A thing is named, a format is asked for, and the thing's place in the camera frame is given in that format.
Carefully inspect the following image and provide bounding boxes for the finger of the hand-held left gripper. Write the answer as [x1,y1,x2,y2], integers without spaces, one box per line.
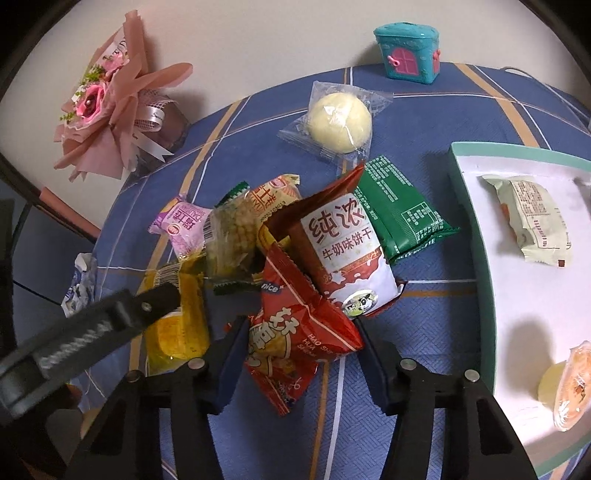
[131,282,182,329]

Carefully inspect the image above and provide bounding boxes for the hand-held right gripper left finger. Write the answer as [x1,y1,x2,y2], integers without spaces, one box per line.
[65,315,252,480]

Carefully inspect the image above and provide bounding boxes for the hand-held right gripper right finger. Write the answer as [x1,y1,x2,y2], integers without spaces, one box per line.
[355,318,539,480]

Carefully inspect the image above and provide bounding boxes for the yellow snack packet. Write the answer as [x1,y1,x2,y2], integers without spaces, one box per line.
[139,251,211,377]

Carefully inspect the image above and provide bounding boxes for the red peanut snack packet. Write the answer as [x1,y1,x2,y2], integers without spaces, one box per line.
[243,226,365,416]

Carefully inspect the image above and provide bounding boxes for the pink snack packet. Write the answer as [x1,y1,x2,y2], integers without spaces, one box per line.
[148,194,215,257]

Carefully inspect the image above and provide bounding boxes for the clear cracker packet green edges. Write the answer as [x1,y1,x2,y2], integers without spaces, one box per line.
[203,182,269,296]

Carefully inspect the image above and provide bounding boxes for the red and white biscuit packet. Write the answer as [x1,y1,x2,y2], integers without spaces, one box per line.
[263,164,408,320]

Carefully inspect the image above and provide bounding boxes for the teal-rimmed white tray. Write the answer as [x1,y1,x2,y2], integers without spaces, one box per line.
[447,142,591,476]

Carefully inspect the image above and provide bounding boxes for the pale yellow jelly cup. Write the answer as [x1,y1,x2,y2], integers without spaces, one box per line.
[538,340,591,432]

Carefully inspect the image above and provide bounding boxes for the pale green snack packet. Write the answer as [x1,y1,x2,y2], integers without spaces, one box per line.
[480,175,573,268]

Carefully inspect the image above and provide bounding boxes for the crumpled white and blue wrapper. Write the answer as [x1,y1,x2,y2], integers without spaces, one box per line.
[61,253,99,318]

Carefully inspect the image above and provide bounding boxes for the pink flower bouquet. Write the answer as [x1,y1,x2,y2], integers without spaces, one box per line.
[53,10,195,183]

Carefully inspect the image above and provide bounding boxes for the round bun in clear wrapper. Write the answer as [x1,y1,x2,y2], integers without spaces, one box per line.
[278,80,394,162]

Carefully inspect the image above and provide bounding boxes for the teal toy house box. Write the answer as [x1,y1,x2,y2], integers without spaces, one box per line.
[373,23,441,84]

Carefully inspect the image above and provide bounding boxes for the white cable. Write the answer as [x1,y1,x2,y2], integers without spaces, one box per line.
[501,67,591,121]

